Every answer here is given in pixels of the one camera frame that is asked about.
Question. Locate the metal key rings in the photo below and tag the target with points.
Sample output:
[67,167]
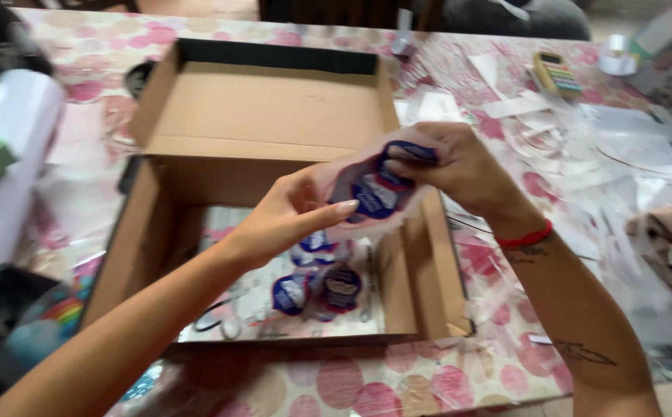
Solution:
[237,321]

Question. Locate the rainbow patterned bag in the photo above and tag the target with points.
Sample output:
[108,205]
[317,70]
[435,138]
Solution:
[52,324]

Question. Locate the white tape roll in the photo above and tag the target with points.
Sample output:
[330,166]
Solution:
[618,56]

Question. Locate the clear bag of blue badges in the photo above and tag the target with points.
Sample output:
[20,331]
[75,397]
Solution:
[373,185]

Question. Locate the person's left hand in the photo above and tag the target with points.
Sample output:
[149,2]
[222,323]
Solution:
[275,223]

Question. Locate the pile of blue round badges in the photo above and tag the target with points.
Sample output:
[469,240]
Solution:
[315,281]

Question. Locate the person's right fingers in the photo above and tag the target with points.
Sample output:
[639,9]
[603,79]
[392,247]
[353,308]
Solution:
[411,159]

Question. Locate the open brown cardboard box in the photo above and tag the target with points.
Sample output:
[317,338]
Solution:
[272,191]

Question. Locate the person's right hand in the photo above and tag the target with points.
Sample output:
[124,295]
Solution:
[463,168]

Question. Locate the yellow calculator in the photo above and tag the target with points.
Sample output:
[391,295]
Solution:
[557,73]

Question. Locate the white paper roll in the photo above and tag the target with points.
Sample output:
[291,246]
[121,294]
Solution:
[8,168]

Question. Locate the pink dotted tablecloth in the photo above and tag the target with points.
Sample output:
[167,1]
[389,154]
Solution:
[370,382]

